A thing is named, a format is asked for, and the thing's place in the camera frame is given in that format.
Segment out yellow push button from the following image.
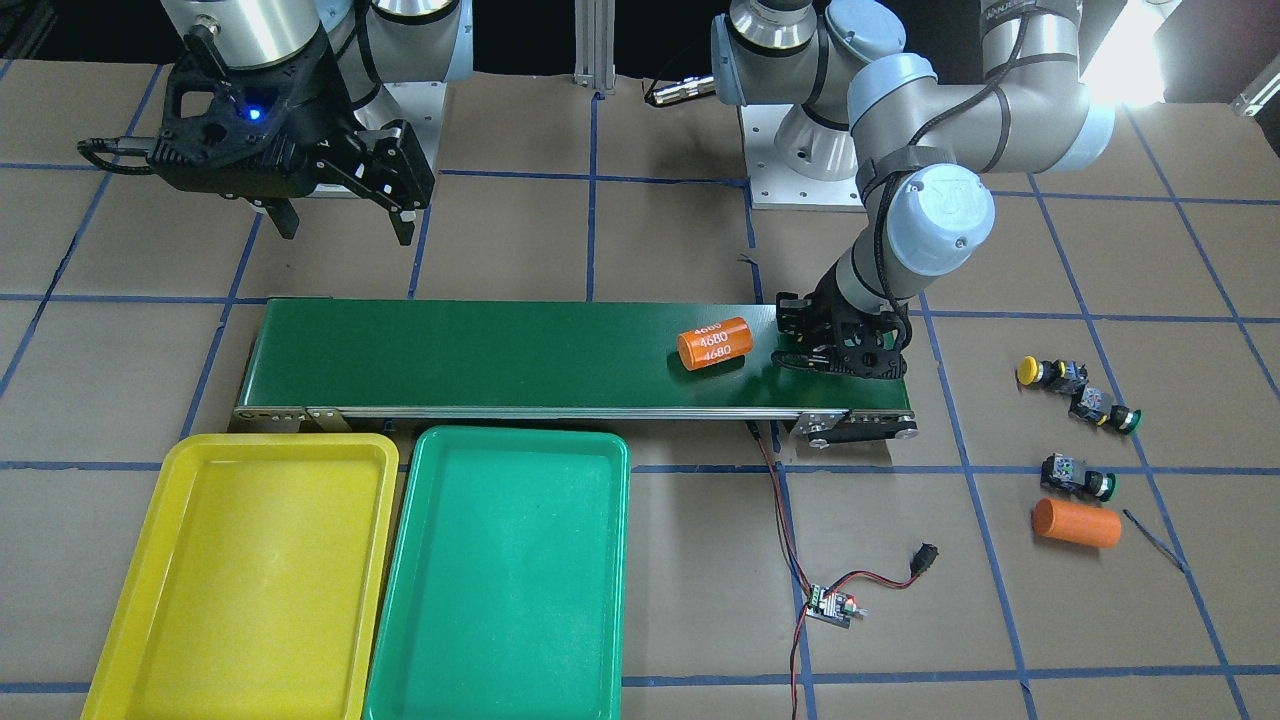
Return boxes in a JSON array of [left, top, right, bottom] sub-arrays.
[[1015, 355, 1088, 395]]

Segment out small motor controller board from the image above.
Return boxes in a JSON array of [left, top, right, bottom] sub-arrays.
[[804, 584, 867, 629]]

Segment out green conveyor belt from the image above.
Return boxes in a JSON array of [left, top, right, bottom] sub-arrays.
[[233, 299, 916, 448]]

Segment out red black power wire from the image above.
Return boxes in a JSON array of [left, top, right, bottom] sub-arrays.
[[745, 420, 919, 720]]

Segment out green plastic tray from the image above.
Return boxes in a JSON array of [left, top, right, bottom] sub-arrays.
[[364, 427, 630, 719]]

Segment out yellow plastic tray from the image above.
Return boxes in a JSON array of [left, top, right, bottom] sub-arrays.
[[82, 433, 399, 719]]

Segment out green push button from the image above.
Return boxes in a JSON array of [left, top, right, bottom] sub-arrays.
[[1039, 454, 1117, 503], [1068, 386, 1143, 436]]

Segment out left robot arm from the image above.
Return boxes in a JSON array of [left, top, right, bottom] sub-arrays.
[[710, 1, 1115, 380]]

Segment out orange cylinder printed 4680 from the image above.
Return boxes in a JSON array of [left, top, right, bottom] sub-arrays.
[[676, 316, 754, 372]]

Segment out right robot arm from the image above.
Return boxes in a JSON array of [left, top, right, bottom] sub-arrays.
[[145, 1, 474, 246]]

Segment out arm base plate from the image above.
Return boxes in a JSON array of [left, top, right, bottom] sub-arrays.
[[311, 82, 448, 214], [739, 105, 865, 213]]

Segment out plain orange cylinder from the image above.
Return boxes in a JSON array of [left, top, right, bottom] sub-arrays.
[[1030, 497, 1123, 550]]

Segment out aluminium frame post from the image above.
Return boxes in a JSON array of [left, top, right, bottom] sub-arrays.
[[573, 0, 616, 95]]

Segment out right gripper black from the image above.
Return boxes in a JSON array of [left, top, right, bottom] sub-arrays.
[[146, 26, 434, 247]]

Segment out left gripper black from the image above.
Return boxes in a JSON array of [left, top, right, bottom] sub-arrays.
[[771, 292, 911, 380]]

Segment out black braided camera cable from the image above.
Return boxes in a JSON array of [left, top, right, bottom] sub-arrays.
[[78, 138, 166, 177]]

